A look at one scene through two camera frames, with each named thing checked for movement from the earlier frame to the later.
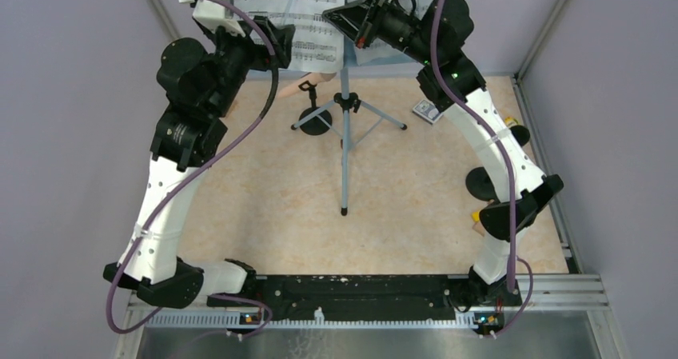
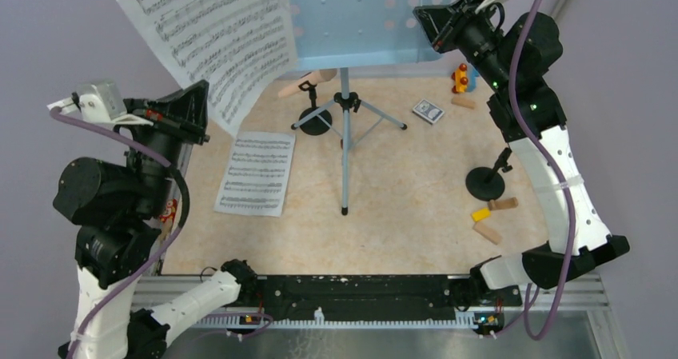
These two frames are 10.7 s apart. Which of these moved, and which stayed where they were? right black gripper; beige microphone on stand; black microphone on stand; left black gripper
Moved: right black gripper; left black gripper
Stayed: black microphone on stand; beige microphone on stand
